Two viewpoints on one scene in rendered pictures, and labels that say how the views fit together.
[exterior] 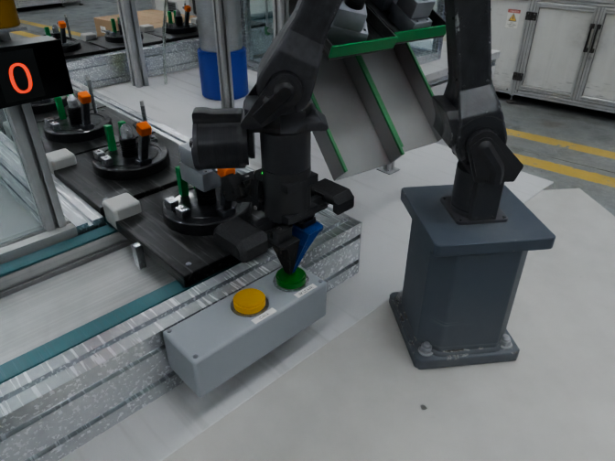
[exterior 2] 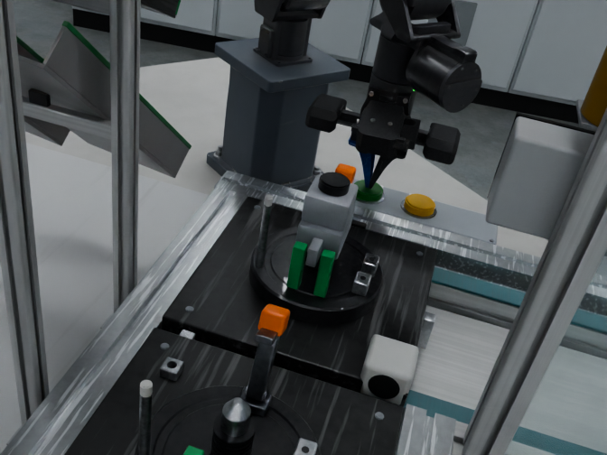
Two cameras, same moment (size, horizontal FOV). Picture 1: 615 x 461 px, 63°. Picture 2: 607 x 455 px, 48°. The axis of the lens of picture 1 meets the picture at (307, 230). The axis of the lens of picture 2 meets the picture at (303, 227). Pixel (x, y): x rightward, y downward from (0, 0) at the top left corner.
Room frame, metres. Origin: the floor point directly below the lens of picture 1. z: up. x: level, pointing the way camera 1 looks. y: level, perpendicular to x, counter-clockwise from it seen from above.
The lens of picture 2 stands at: (1.06, 0.61, 1.42)
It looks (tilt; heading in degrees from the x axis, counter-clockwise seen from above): 34 degrees down; 234
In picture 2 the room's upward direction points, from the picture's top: 10 degrees clockwise
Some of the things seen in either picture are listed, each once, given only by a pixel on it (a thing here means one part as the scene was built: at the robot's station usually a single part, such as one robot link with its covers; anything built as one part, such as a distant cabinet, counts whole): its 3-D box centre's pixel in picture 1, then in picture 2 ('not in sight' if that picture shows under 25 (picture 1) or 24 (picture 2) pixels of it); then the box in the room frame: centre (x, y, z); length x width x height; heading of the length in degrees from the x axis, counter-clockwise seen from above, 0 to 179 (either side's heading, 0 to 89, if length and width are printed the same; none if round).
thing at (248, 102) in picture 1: (246, 119); (434, 41); (0.53, 0.07, 1.19); 0.12 x 0.08 x 0.11; 94
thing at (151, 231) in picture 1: (209, 217); (313, 285); (0.70, 0.16, 0.96); 0.24 x 0.24 x 0.02; 44
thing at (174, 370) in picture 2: not in sight; (172, 368); (0.89, 0.23, 0.98); 0.02 x 0.02 x 0.01; 44
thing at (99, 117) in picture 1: (74, 112); not in sight; (1.06, 0.51, 1.01); 0.24 x 0.24 x 0.13; 44
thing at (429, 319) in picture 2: (138, 255); (424, 330); (0.61, 0.25, 0.95); 0.01 x 0.01 x 0.04; 44
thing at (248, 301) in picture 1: (249, 303); (418, 207); (0.49, 0.07, 0.96); 0.04 x 0.04 x 0.02
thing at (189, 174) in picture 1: (198, 158); (326, 214); (0.71, 0.17, 1.06); 0.08 x 0.04 x 0.07; 44
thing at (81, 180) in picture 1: (127, 143); (232, 437); (0.89, 0.34, 1.01); 0.24 x 0.24 x 0.13; 44
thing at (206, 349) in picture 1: (251, 322); (413, 227); (0.49, 0.07, 0.93); 0.21 x 0.07 x 0.06; 134
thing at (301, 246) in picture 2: not in sight; (296, 265); (0.74, 0.18, 1.01); 0.01 x 0.01 x 0.05; 44
